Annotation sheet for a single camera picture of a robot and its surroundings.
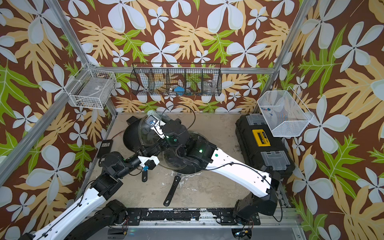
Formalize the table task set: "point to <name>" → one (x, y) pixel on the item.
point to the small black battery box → (131, 119)
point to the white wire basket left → (91, 88)
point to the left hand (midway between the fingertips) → (156, 141)
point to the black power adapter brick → (106, 147)
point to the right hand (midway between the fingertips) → (162, 122)
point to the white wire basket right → (285, 115)
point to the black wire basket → (176, 79)
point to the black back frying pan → (131, 140)
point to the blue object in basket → (179, 90)
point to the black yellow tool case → (260, 149)
